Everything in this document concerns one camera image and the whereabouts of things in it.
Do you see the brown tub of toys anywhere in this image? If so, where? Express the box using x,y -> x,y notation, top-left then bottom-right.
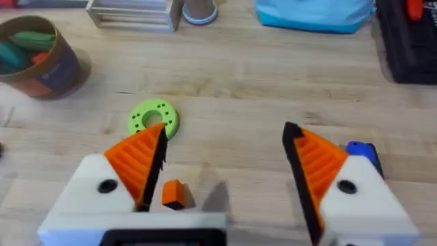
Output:
0,15 -> 83,100

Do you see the green disc with holes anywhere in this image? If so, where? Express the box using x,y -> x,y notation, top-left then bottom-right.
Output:
128,98 -> 180,141

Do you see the brown cup with blue rim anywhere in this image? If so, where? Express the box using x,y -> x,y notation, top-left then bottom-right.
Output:
181,0 -> 219,26

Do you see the orange ribbed wedge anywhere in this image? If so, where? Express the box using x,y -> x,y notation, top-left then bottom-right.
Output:
161,179 -> 196,210

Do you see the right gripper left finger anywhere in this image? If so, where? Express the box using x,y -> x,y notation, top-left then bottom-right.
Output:
38,122 -> 169,240

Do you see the pale wooden slatted rack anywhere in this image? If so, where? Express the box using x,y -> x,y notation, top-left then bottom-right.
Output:
85,0 -> 184,33

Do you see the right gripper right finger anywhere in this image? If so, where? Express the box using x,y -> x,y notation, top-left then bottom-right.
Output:
281,121 -> 421,246

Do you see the light blue soft bag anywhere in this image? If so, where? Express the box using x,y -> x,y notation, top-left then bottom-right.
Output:
254,0 -> 376,35

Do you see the blue electric screwdriver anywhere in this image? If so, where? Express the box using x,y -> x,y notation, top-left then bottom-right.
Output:
345,140 -> 385,179

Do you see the black tool box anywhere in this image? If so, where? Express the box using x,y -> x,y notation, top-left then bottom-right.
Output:
374,0 -> 437,85

